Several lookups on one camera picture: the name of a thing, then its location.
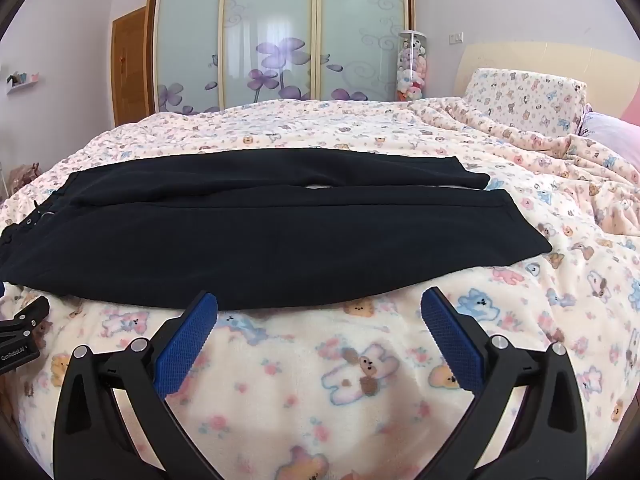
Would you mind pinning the pink pillow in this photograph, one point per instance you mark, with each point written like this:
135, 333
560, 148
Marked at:
632, 116

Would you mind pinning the floral glass sliding wardrobe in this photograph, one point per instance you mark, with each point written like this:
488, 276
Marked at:
270, 15

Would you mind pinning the lilac pillow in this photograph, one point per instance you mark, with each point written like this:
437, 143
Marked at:
607, 132

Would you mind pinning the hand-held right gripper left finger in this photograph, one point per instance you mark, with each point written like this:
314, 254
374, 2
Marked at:
187, 340

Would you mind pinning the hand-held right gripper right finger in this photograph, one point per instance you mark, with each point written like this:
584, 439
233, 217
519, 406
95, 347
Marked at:
450, 340

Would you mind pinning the white wall shelf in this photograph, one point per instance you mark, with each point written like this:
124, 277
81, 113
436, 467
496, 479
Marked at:
22, 81

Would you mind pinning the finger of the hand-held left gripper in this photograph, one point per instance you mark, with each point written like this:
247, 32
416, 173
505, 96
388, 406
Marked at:
30, 312

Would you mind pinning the bear printed blanket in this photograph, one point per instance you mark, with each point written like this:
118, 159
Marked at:
325, 390

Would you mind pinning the pink fluffy toy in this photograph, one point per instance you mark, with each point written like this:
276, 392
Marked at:
22, 176

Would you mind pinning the white wall switch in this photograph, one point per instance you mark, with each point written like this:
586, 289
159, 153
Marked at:
456, 38

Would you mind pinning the cream bed headboard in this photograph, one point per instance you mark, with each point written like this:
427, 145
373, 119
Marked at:
550, 57

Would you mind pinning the bear printed pillow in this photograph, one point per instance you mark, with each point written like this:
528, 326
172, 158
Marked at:
525, 96

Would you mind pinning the clear tube of plush toys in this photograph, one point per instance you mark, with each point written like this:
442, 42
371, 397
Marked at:
411, 67

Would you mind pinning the wooden door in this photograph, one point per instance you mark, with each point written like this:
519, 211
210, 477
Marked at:
129, 70

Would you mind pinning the black pants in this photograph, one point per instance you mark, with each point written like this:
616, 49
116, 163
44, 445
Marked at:
275, 240

